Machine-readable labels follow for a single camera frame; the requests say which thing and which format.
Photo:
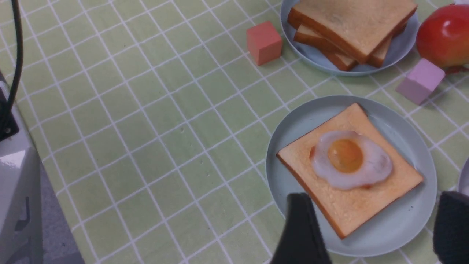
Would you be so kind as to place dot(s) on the salmon red cube block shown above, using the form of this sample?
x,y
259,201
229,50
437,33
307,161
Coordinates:
x,y
264,43

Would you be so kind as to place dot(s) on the grey egg plate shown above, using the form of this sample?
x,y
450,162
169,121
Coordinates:
x,y
463,181

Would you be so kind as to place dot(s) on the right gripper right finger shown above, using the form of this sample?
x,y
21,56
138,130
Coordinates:
x,y
451,228

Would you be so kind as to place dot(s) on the fried egg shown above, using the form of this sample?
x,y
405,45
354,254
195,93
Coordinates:
x,y
348,160

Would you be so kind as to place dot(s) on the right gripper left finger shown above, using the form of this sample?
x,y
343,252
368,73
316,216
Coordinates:
x,y
301,241

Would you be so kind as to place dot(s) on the light teal empty plate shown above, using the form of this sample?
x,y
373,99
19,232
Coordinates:
x,y
399,222

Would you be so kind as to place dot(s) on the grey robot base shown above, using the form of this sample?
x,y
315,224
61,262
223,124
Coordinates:
x,y
20,197

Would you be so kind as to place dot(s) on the toast slice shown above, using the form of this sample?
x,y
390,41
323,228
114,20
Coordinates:
x,y
309,37
342,62
357,27
347,210

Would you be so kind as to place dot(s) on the red pomegranate fruit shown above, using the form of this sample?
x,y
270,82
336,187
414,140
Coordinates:
x,y
443,38

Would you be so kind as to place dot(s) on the pink cube block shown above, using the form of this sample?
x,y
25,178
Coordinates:
x,y
421,81

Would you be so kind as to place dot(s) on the blue-grey bread plate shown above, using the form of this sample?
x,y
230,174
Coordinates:
x,y
400,46

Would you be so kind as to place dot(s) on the green checked tablecloth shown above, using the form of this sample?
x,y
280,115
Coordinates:
x,y
152,121

